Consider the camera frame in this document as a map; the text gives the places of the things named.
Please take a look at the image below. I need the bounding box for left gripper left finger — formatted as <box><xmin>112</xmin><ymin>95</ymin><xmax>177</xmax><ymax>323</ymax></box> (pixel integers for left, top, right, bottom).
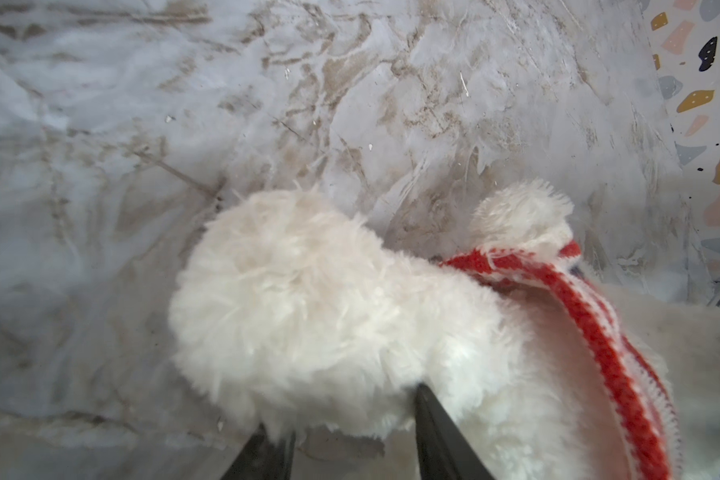
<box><xmin>221</xmin><ymin>425</ymin><xmax>296</xmax><ymax>480</ymax></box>

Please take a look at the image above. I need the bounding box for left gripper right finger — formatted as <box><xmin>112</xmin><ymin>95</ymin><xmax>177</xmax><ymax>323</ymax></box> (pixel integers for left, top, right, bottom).
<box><xmin>414</xmin><ymin>384</ymin><xmax>495</xmax><ymax>480</ymax></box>

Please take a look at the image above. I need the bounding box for white plush teddy bear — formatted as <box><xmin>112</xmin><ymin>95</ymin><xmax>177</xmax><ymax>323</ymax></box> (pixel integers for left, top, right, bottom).
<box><xmin>168</xmin><ymin>180</ymin><xmax>720</xmax><ymax>479</ymax></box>

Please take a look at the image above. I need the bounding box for red white striped knit sweater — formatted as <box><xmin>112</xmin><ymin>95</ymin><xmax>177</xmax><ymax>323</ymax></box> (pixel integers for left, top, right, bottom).
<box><xmin>440</xmin><ymin>240</ymin><xmax>684</xmax><ymax>479</ymax></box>

